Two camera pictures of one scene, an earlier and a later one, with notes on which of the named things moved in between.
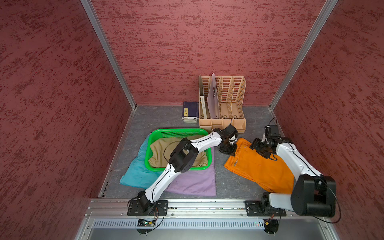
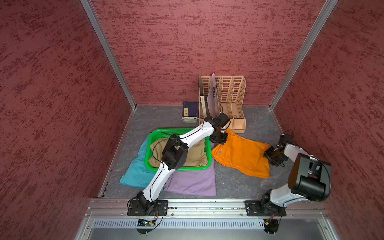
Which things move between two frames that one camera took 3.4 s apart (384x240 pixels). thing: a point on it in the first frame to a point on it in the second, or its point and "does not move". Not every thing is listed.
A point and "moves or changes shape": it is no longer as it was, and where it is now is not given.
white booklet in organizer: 203,107 does not move
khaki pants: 160,149 does not move
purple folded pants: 195,182 does not move
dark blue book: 190,109 does not move
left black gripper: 231,152 to 222,141
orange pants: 267,174 moves or changes shape
